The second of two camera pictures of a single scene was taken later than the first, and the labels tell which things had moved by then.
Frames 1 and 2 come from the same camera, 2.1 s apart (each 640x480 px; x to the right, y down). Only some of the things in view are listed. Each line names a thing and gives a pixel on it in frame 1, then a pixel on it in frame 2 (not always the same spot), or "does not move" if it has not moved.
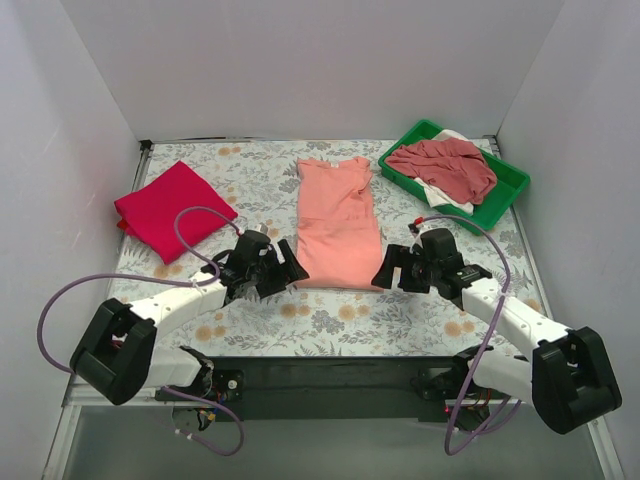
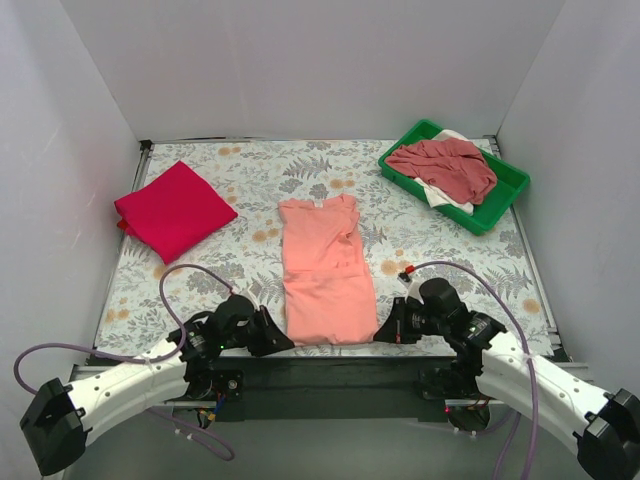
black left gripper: (270, 273) to (263, 332)
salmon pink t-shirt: (339, 243) to (330, 294)
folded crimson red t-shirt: (148, 213) does not move
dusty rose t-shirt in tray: (456, 167) does not move
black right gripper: (407, 270) to (401, 323)
